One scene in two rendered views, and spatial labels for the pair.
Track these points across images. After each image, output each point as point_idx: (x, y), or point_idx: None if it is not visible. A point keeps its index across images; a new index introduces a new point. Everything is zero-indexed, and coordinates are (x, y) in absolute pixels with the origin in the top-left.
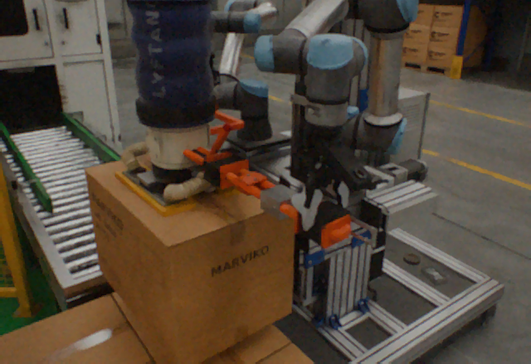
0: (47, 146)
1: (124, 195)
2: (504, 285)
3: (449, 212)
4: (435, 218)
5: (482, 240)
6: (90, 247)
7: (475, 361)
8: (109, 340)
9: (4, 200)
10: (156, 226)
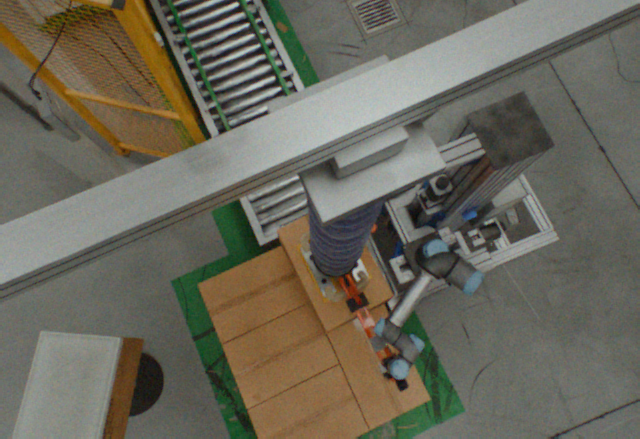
0: None
1: (302, 273)
2: (558, 239)
3: (591, 101)
4: (570, 109)
5: (597, 150)
6: (268, 192)
7: (510, 274)
8: (288, 283)
9: (202, 142)
10: (320, 312)
